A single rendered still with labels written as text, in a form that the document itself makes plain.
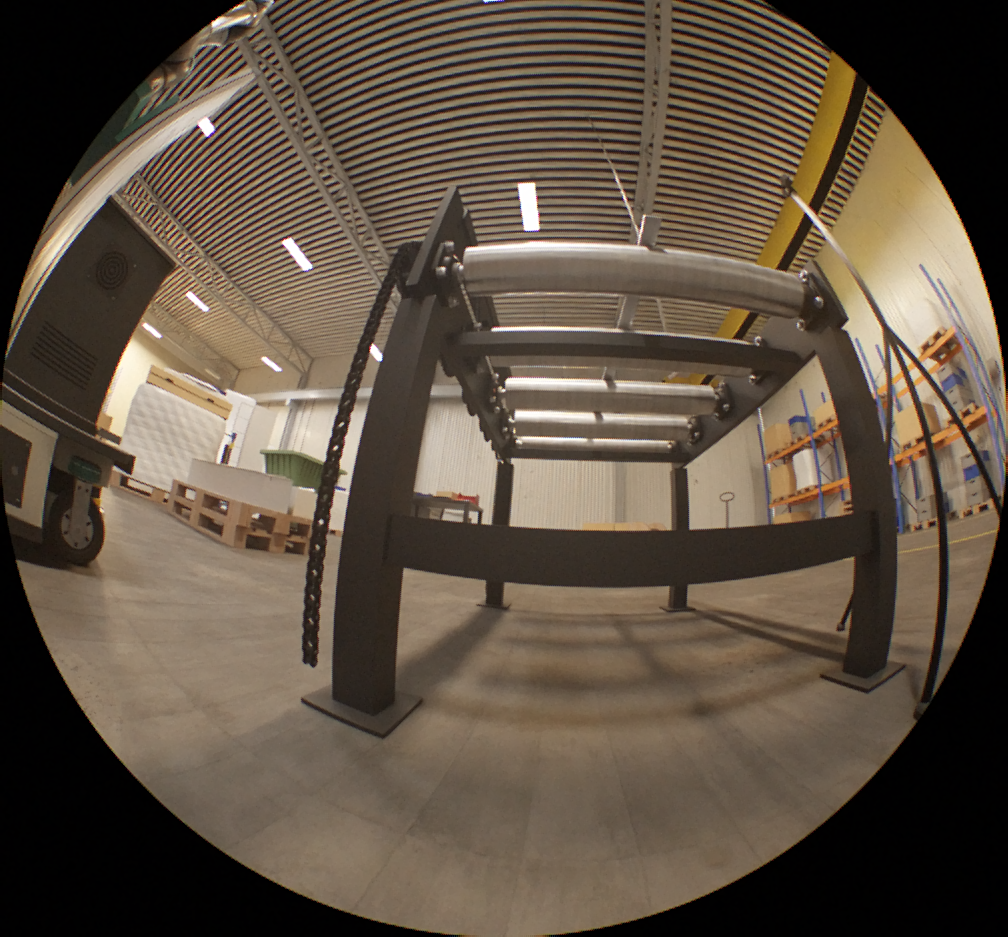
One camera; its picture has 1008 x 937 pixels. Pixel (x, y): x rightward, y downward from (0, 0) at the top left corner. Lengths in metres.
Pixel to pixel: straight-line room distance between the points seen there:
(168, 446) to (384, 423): 3.44
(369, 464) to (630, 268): 0.59
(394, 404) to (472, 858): 0.59
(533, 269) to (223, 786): 0.89
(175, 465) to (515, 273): 3.61
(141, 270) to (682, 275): 1.32
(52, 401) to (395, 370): 0.88
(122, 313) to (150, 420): 2.87
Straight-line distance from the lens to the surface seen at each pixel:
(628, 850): 0.40
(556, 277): 0.66
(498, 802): 0.44
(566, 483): 11.30
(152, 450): 3.85
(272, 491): 2.65
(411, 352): 0.57
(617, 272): 0.67
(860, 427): 0.79
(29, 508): 0.96
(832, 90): 7.92
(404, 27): 8.53
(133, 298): 1.07
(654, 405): 1.19
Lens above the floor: 0.31
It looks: 20 degrees up
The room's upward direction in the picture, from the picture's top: 5 degrees clockwise
